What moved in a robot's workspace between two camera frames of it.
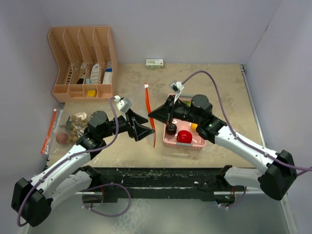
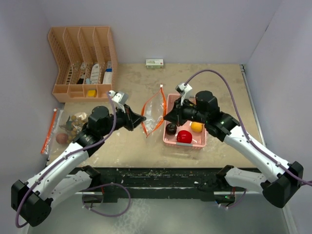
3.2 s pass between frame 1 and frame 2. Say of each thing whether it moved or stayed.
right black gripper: moved
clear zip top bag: stayed
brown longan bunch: stayed
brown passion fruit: stayed
